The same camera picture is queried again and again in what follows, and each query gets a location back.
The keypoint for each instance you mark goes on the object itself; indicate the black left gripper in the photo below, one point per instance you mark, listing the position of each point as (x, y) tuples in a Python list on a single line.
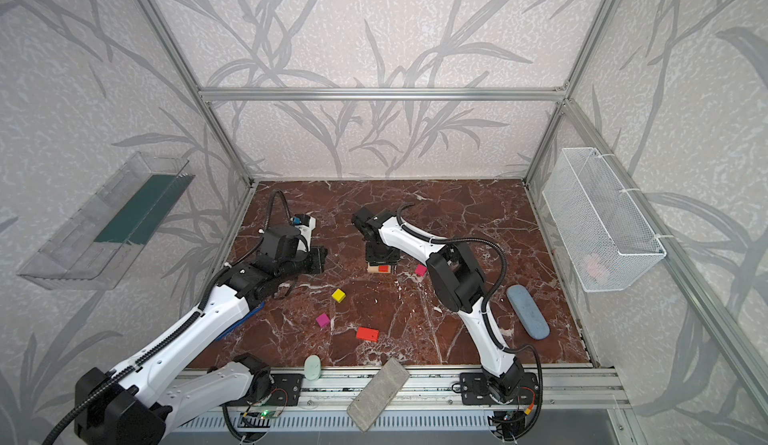
[(315, 259)]

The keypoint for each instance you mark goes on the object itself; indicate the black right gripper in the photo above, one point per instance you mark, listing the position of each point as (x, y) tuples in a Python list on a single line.
[(381, 254)]

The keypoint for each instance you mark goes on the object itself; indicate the natural wood block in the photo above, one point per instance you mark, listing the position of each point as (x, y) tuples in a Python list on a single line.
[(373, 269)]

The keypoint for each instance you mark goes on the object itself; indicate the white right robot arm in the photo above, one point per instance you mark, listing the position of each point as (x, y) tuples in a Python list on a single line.
[(458, 281)]

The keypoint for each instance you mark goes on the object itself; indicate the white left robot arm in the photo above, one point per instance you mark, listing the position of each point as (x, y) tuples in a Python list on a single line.
[(138, 400)]

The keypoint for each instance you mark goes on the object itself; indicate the yellow cube block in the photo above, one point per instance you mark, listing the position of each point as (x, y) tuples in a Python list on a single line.
[(339, 295)]

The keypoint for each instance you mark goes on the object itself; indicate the magenta cube block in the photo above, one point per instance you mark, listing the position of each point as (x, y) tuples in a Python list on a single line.
[(323, 320)]

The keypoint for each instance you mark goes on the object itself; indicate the pale green oval soap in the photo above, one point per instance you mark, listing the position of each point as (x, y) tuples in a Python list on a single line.
[(312, 368)]

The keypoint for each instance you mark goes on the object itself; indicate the grey stone slab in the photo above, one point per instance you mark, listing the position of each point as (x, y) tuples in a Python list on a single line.
[(370, 403)]

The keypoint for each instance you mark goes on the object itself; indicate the blue grey oval case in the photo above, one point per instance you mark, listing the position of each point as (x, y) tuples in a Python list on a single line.
[(528, 312)]

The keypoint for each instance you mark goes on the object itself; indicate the pink item in basket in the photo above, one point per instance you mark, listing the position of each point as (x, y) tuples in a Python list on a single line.
[(595, 268)]

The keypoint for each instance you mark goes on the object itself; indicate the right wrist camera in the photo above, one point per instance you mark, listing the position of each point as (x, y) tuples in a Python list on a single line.
[(369, 223)]

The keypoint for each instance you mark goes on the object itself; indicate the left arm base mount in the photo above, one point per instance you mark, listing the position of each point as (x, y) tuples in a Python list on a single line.
[(285, 391)]

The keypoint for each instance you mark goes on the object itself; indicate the aluminium horizontal frame bar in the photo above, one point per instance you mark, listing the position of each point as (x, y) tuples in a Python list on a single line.
[(552, 94)]

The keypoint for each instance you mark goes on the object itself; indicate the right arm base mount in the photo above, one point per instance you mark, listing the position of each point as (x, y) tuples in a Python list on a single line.
[(481, 389)]

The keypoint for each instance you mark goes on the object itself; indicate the clear plastic wall bin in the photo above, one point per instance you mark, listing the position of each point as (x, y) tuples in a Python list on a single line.
[(95, 247)]

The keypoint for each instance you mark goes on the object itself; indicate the white wire basket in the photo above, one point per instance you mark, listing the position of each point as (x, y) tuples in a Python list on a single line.
[(596, 213)]

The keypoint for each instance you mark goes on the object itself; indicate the aluminium frame post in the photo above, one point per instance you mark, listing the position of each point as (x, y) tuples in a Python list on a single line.
[(598, 27)]

